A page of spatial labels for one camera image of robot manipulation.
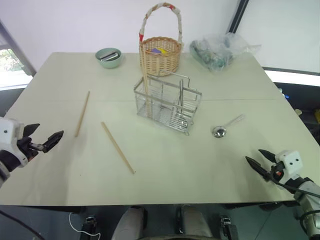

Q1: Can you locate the thin black floor cable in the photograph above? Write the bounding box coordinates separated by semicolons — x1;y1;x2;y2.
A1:
0;209;47;240

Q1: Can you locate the silver metal spoon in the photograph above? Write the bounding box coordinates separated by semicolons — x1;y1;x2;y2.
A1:
212;114;245;139

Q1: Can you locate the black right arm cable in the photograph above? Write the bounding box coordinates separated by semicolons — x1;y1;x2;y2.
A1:
271;174;320;199

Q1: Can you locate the window with dark frame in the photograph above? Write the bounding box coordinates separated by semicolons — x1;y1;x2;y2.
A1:
0;19;38;89

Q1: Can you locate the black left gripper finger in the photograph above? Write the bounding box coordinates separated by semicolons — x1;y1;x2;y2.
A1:
41;129;65;154
22;123;41;138

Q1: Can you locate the grey rounded shape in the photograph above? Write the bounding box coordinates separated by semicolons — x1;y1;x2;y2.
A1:
111;205;149;240

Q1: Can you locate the wooden chopstick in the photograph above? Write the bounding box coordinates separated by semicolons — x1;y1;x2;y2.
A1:
74;90;91;138
100;121;136;175
140;56;153;119

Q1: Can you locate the white ledge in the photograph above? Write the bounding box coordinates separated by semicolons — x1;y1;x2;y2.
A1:
260;65;320;88

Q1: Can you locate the black vertical post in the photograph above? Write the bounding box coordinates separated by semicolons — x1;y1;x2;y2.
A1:
228;0;251;35

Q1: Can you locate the metal wire cutlery rack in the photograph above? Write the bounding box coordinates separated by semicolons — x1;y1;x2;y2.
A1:
133;70;203;137

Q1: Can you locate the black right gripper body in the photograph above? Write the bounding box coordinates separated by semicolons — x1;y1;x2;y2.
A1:
268;161;287;183

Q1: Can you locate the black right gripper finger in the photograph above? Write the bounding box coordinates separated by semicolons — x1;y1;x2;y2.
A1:
258;148;278;166
245;156;272;182

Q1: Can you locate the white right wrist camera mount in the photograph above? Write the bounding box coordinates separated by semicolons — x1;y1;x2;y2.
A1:
274;149;305;185

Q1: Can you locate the pale green bowl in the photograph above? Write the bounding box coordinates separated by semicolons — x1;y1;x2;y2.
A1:
95;47;125;70

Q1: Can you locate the clear plastic bag with items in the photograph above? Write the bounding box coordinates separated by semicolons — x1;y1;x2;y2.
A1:
188;32;262;74

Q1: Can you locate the wicker basket with wrapped handle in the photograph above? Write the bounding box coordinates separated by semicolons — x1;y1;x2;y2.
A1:
138;1;185;77

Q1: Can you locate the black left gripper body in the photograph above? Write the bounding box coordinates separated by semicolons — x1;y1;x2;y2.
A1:
15;136;46;162

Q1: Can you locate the black metal bracket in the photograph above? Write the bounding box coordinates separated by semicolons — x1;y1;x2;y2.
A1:
84;215;99;240
220;215;239;240

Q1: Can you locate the thin white cable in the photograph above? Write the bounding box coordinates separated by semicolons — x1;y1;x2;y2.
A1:
68;211;102;240

